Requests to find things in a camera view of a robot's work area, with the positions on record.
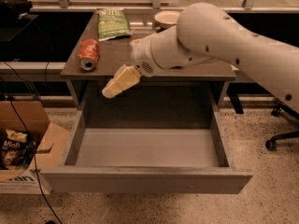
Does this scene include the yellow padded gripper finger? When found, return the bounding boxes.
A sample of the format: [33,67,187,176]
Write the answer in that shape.
[102,64,141,99]

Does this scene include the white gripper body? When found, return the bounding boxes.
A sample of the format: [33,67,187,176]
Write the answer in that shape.
[130,35,160,77]

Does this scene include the red coke can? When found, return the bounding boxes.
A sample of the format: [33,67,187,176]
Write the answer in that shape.
[78,39,100,71]

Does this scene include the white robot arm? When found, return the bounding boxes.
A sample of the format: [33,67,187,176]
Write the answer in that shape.
[102,3,299,112]

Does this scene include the grey cabinet with glossy top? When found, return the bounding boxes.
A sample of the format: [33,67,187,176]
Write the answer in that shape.
[60,8,236,129]

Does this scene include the open grey top drawer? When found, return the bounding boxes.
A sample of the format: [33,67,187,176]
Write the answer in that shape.
[41,83,252,194]

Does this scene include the green chip bag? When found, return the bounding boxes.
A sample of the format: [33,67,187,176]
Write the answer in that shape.
[97,8,132,41]

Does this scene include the white paper bowl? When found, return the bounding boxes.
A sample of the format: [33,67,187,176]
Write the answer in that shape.
[154,11,180,29]

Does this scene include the brown cardboard box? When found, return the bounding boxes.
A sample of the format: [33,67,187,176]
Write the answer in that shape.
[0,101,69,194]

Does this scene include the snack bags in box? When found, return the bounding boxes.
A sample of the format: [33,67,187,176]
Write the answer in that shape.
[0,129,38,170]

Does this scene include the black bag on shelf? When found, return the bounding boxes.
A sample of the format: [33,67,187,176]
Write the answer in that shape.
[0,0,33,19]

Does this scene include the black office chair base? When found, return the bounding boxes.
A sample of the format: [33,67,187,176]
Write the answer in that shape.
[264,100,299,152]

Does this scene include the black cable on floor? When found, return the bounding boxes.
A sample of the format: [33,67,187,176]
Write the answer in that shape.
[0,61,64,224]

